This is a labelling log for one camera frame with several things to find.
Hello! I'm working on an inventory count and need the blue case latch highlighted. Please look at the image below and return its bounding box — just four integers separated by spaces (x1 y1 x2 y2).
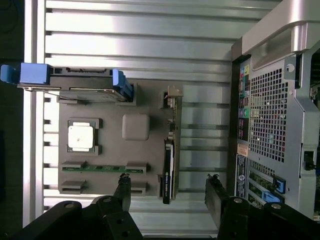
261 175 287 205

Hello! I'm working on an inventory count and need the green RAM stick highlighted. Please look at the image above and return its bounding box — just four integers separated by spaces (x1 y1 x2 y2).
62 163 146 174

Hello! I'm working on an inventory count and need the grey printed parts rack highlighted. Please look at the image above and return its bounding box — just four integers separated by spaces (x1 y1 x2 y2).
56 81 185 201

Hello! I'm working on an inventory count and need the silver CPU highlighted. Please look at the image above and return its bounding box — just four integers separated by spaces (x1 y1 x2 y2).
67 121 97 153

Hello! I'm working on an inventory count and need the open grey PC case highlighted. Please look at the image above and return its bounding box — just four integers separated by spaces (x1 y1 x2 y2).
229 0 320 223

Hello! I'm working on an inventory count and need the hard disk with blue caddy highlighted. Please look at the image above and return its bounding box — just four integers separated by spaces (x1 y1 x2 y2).
0 62 136 103

